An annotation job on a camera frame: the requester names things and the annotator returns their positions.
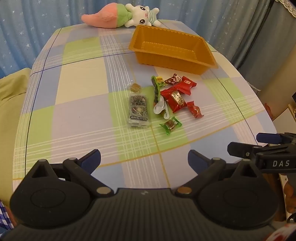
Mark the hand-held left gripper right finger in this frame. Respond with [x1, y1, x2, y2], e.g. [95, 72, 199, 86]
[175, 149, 262, 195]

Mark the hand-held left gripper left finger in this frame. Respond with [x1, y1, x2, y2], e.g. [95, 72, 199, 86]
[30, 149, 114, 198]

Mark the grey curtain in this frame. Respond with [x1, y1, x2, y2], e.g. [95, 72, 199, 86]
[229, 0, 278, 70]

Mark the red white patterned cloth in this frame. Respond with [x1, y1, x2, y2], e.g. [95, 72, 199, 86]
[266, 226, 296, 241]

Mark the grey snack packet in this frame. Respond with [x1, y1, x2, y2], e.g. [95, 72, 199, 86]
[128, 93, 151, 129]

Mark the rabbit and carrot plush toy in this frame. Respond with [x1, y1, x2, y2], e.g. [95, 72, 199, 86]
[81, 3, 161, 29]

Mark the large red gold packet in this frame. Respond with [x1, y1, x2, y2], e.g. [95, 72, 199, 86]
[160, 87, 188, 114]

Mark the golden plastic tray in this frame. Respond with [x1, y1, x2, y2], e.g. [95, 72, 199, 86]
[129, 25, 218, 75]

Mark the small red candy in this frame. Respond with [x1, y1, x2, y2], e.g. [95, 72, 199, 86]
[186, 101, 204, 119]

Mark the blue white checked cloth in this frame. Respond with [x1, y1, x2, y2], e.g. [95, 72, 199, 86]
[0, 200, 18, 230]

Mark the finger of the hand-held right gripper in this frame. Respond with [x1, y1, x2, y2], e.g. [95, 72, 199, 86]
[228, 142, 296, 160]
[256, 133, 296, 145]

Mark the blue star-print curtain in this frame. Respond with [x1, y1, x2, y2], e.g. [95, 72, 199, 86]
[0, 0, 275, 79]

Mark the red candy with white print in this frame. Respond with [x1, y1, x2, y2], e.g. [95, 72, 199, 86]
[178, 76, 197, 96]

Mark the yellow-green cloth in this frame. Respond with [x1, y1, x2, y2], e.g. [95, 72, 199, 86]
[0, 68, 31, 202]

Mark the white snack packet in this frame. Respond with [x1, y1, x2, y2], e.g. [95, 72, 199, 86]
[153, 96, 170, 119]

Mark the checked tablecloth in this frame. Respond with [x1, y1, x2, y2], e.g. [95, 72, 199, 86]
[10, 20, 278, 204]

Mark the clear-wrapped brown candy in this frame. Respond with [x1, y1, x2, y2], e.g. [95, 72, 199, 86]
[127, 83, 142, 93]

